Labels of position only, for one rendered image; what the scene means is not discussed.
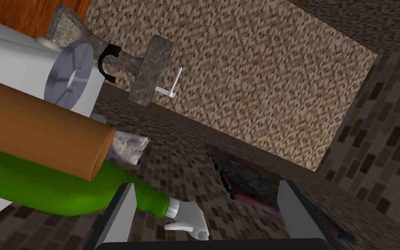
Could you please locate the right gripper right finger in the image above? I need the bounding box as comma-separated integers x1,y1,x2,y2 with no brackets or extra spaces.
277,180,341,250

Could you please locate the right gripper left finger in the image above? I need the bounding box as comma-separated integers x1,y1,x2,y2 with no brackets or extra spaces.
83,183,138,250

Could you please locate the dark multicoloured flat book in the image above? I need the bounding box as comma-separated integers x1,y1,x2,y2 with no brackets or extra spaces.
203,144,357,245

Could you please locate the white purple printed packet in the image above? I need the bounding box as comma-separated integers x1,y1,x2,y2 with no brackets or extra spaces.
105,131,151,166

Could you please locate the green spray bottle white nozzle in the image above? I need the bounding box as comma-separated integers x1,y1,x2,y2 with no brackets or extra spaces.
0,144,210,241

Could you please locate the brown cylinder roll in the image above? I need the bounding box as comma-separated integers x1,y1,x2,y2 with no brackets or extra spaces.
0,74,116,182

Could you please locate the grey round disc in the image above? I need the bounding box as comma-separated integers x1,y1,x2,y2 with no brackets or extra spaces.
43,39,95,109

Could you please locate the white cabinet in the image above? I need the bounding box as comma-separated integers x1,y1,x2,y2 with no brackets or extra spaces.
0,13,107,228

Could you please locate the brown wooden door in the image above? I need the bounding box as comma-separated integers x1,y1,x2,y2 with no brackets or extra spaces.
0,0,92,39

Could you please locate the white wall bracket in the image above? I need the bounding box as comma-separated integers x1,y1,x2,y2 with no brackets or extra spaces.
154,66,183,98

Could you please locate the grey stone pedestal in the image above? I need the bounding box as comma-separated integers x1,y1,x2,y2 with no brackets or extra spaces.
45,3,174,107

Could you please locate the black curved handle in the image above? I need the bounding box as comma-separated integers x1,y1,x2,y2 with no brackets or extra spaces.
97,45,122,84

